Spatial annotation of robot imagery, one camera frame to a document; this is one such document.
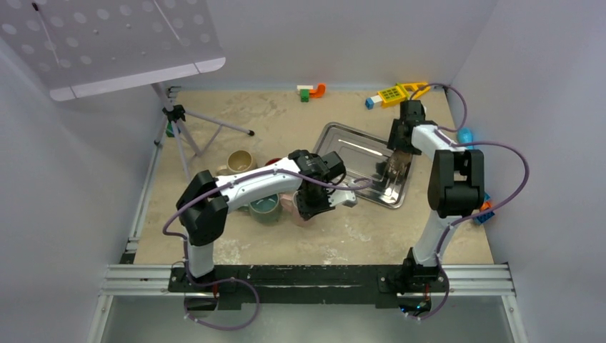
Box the small dark brown mug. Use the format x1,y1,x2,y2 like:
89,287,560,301
386,150,412,181

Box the pink mug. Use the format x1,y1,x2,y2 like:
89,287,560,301
279,192,315,227

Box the teal green mug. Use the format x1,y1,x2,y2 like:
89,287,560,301
238,194,283,225

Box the red mug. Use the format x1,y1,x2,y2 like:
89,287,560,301
265,158,282,166

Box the beige mug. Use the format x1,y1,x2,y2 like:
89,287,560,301
216,150,258,176

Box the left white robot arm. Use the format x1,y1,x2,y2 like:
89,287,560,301
177,150,357,292

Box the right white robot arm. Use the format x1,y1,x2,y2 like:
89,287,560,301
387,100,485,291

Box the yellow toy phone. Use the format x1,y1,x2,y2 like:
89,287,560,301
377,84,409,108

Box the silver metal tray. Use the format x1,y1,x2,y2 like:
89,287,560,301
314,122,412,209

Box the blue white toy block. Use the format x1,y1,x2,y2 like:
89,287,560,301
364,95,383,110

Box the orange triangle toy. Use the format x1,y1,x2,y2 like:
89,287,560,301
397,82,431,100

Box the blue toy microphone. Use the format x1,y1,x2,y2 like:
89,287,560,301
457,127,474,144

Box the orange green toy pieces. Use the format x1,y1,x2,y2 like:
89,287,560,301
297,83,327,102

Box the orange blue toy blocks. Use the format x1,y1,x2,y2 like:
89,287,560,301
473,193,495,225

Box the grey tripod stand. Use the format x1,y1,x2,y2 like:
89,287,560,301
151,82,256,182

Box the white perforated board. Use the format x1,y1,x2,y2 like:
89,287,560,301
1,0,226,101

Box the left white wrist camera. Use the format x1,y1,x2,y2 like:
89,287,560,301
328,190,358,208

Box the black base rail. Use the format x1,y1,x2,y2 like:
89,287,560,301
167,264,449,311

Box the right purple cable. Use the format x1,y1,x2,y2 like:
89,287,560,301
402,84,530,322

